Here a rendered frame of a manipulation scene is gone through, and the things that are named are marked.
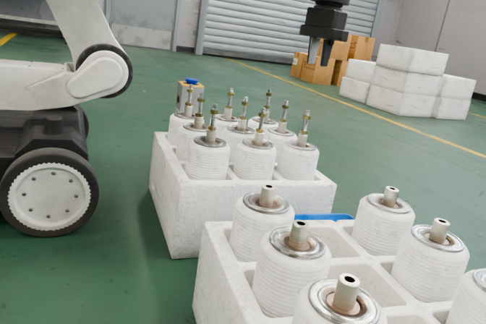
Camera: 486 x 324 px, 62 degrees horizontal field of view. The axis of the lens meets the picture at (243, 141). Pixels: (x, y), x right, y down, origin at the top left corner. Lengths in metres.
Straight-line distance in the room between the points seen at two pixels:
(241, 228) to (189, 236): 0.30
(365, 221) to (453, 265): 0.16
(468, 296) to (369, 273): 0.17
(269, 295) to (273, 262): 0.05
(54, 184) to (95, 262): 0.19
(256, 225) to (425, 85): 3.16
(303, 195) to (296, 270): 0.47
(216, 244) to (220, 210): 0.26
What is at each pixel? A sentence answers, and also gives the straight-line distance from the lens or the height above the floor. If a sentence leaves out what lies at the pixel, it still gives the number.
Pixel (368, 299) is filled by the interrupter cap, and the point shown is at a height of 0.25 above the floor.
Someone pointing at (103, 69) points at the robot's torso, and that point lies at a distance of 1.08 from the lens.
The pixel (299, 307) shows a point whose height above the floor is 0.24.
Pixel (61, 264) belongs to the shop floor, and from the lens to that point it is 0.93.
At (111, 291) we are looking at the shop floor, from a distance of 0.85.
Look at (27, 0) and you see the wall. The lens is 5.95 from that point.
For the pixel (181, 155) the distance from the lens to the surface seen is 1.01.
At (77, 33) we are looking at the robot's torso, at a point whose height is 0.43.
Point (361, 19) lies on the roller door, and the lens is 7.48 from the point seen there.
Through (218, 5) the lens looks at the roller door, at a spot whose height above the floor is 0.73.
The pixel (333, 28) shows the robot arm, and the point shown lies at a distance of 0.93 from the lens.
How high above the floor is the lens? 0.52
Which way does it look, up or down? 16 degrees down
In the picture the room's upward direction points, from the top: 9 degrees clockwise
